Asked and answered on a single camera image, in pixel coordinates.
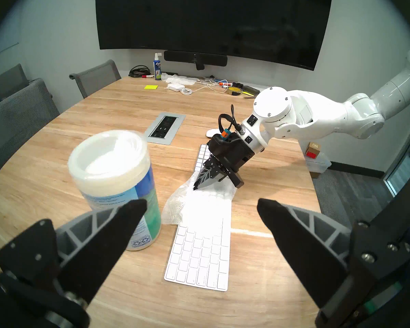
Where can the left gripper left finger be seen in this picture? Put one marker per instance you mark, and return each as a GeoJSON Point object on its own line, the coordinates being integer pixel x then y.
{"type": "Point", "coordinates": [99, 238]}

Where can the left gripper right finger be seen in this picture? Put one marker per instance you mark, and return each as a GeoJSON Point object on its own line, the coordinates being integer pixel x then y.
{"type": "Point", "coordinates": [300, 245]}

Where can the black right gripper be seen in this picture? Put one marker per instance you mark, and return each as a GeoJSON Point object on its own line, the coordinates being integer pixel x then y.
{"type": "Point", "coordinates": [239, 156]}

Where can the disinfecting wipes canister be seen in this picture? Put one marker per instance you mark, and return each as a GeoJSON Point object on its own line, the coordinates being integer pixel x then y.
{"type": "Point", "coordinates": [123, 194]}

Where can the white disinfecting wipe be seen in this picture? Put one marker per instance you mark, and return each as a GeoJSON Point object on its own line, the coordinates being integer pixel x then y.
{"type": "Point", "coordinates": [177, 204]}

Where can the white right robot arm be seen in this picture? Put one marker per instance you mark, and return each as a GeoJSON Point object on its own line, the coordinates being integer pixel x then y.
{"type": "Point", "coordinates": [311, 115]}

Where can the silver table outlet panel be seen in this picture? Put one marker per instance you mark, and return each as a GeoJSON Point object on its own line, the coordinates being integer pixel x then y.
{"type": "Point", "coordinates": [165, 127]}

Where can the white slim keyboard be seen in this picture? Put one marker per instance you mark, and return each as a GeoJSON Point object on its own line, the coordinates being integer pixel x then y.
{"type": "Point", "coordinates": [201, 255]}

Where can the clear plastic storage bin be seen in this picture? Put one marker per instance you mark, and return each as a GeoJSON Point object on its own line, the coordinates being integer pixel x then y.
{"type": "Point", "coordinates": [319, 163]}

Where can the red and white marker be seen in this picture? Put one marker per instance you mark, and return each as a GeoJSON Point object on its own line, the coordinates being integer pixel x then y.
{"type": "Point", "coordinates": [222, 85]}

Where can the black block eraser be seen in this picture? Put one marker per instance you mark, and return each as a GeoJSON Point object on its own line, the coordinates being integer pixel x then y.
{"type": "Point", "coordinates": [251, 90]}

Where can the small cardboard box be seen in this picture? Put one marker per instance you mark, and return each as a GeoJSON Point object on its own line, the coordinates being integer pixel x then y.
{"type": "Point", "coordinates": [312, 150]}

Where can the white power adapter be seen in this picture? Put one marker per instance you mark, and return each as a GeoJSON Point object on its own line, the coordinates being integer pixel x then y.
{"type": "Point", "coordinates": [176, 86]}

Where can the yellow sticky note pad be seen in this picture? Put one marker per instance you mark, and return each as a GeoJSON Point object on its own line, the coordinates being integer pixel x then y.
{"type": "Point", "coordinates": [151, 87]}

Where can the black video conference bar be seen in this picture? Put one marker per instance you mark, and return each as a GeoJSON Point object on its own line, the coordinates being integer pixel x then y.
{"type": "Point", "coordinates": [194, 58]}

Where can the whiteboard cleaner spray bottle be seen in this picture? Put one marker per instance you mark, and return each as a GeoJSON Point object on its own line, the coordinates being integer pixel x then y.
{"type": "Point", "coordinates": [157, 69]}

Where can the wide grey mesh chair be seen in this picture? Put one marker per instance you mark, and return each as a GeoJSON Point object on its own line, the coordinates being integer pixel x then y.
{"type": "Point", "coordinates": [17, 122]}

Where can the narrow grey mesh chair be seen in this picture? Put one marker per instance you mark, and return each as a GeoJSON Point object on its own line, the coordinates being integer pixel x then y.
{"type": "Point", "coordinates": [97, 78]}

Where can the grey office chair with armrests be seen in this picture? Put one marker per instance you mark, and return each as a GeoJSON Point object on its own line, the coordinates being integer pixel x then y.
{"type": "Point", "coordinates": [10, 81]}

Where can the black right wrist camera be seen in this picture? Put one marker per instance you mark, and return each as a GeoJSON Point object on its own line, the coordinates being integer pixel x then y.
{"type": "Point", "coordinates": [218, 144]}

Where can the glass door with frame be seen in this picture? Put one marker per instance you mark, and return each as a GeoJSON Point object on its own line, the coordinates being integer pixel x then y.
{"type": "Point", "coordinates": [405, 166]}

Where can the black wall display screen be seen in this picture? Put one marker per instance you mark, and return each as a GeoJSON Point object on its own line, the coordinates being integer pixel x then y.
{"type": "Point", "coordinates": [208, 23]}

